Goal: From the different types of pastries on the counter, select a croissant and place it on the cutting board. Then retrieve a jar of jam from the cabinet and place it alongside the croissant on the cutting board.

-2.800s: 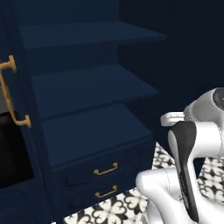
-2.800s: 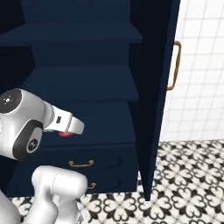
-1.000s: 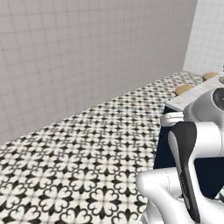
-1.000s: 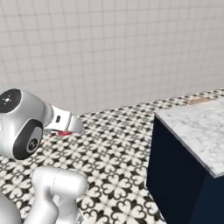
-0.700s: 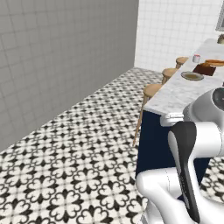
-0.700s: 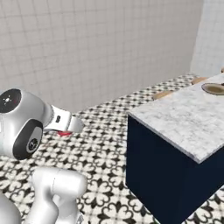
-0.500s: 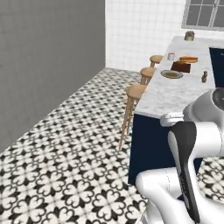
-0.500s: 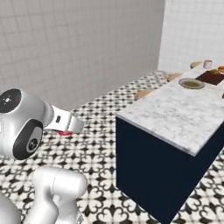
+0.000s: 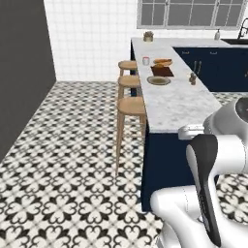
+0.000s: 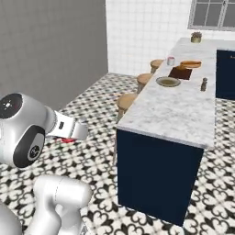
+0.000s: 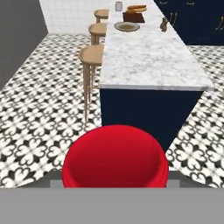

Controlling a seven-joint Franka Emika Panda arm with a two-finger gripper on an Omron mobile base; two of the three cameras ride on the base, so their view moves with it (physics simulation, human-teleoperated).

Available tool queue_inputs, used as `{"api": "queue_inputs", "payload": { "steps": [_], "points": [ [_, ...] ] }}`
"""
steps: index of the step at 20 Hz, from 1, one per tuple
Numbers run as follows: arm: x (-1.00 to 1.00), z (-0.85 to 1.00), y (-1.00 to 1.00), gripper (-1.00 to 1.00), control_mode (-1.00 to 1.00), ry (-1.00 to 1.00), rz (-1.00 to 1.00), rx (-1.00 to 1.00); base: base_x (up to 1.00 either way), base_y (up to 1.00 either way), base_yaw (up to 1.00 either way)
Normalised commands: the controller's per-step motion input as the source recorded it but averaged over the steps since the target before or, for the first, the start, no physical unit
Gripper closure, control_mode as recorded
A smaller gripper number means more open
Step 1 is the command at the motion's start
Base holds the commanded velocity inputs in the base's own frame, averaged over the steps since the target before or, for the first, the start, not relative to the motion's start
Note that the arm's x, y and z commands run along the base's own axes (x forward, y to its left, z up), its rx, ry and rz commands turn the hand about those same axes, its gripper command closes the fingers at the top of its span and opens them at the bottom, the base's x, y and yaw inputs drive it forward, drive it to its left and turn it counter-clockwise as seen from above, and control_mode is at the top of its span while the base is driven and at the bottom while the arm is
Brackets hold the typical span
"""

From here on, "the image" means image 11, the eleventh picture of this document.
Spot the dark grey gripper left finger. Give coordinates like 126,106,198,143
17,170,65,189

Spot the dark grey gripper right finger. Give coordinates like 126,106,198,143
167,170,212,189

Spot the navy kitchen island cabinet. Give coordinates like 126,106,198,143
99,87,205,153

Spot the red round object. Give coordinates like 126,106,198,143
61,124,170,189

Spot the wooden bar stool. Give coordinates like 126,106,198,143
78,44,105,123
94,9,110,25
87,22,109,46

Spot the pale round plate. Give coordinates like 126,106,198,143
114,21,141,32

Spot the navy cupboard run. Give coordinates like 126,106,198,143
153,0,224,46

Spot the golden brown long pastry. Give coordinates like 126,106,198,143
127,3,148,11

